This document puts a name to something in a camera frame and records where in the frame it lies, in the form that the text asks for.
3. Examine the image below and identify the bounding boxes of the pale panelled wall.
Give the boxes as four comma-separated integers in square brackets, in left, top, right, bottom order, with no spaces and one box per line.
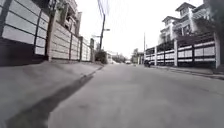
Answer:
[0,0,96,67]

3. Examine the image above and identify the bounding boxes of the dark gutter strip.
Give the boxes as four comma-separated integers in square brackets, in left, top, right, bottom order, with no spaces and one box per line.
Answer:
[5,65,105,128]

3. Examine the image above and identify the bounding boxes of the dark vehicle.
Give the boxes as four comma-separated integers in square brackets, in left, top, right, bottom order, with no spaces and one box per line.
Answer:
[143,58,153,69]

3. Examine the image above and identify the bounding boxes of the overhead wires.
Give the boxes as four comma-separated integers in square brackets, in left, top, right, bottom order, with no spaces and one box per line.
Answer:
[96,0,112,18]

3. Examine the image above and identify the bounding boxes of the white panelled fence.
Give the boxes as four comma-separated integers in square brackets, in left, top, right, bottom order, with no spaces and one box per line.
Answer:
[144,31,222,70]

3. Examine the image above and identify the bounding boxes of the grey paved road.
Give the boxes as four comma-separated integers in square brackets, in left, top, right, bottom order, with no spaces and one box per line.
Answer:
[46,62,224,128]

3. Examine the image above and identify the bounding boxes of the dark tree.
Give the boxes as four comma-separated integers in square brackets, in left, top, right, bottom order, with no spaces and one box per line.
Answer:
[204,0,224,35]

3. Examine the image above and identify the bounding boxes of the sloped concrete pavement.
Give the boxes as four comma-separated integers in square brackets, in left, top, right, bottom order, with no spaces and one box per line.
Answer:
[0,61,105,128]

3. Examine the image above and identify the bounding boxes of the thin pole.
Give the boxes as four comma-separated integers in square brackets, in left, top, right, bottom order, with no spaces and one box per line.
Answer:
[142,31,147,57]

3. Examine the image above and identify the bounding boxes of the tall building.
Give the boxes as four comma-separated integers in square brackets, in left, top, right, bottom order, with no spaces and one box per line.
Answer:
[49,0,83,38]

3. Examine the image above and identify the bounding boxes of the grey pavement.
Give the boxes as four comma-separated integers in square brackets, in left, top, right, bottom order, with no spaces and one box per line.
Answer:
[149,64,224,81]

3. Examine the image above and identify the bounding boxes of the dark bush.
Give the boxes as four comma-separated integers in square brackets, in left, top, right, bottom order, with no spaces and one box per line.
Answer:
[94,49,109,65]

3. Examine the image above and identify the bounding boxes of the large pale house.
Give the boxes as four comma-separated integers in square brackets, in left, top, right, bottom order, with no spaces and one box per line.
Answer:
[157,1,215,46]

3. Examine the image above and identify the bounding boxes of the dark utility pole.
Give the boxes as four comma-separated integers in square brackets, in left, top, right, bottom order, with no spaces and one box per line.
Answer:
[98,13,107,52]

